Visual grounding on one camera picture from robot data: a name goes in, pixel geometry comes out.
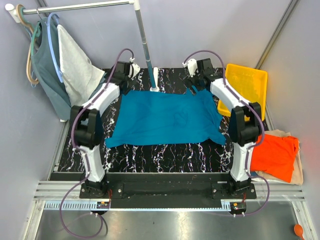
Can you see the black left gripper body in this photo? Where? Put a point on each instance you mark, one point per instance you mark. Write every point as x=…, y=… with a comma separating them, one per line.
x=114, y=71

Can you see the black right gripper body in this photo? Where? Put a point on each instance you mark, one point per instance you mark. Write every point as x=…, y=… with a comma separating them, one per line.
x=194, y=81

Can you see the blue t-shirt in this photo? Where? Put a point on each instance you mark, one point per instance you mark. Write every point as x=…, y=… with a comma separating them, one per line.
x=155, y=118

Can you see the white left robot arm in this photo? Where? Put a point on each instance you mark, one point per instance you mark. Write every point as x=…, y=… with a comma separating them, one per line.
x=87, y=128

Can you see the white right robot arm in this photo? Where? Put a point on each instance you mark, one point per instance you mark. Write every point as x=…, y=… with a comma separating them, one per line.
x=245, y=122

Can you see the white hanging shirt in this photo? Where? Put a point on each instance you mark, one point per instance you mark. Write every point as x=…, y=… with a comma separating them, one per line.
x=80, y=76

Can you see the yellow plastic bin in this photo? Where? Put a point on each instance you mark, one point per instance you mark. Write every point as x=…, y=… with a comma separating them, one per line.
x=249, y=82

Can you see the grey-green hanging shirt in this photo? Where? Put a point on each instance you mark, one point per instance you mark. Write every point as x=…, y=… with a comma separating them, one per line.
x=44, y=70

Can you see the light blue hanger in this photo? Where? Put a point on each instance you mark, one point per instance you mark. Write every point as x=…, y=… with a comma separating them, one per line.
x=50, y=43

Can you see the green hanger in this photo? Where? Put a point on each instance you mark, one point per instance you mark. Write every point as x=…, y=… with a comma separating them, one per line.
x=35, y=35

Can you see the orange folded t-shirt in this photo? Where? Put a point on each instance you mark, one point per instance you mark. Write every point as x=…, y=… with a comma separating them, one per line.
x=276, y=156

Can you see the metal clothes rack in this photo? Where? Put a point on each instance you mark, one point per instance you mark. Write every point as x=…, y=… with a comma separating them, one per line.
x=153, y=72

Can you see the wooden hanger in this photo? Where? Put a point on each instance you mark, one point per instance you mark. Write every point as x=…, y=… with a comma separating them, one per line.
x=30, y=29

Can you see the beige folded t-shirt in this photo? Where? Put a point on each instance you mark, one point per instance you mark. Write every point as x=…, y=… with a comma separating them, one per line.
x=297, y=176

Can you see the orange rubber bulb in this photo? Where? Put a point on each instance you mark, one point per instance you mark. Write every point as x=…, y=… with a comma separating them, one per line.
x=298, y=230

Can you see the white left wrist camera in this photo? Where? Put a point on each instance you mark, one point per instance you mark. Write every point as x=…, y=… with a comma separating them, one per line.
x=134, y=68

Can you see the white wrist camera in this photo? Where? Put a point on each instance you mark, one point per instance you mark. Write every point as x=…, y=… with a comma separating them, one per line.
x=191, y=66
x=134, y=68

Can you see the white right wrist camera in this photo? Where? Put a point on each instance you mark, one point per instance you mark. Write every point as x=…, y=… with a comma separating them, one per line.
x=191, y=66

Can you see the aluminium corner rail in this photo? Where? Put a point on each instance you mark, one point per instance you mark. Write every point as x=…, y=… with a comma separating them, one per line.
x=292, y=5

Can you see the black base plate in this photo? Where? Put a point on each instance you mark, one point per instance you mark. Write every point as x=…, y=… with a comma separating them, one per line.
x=168, y=191

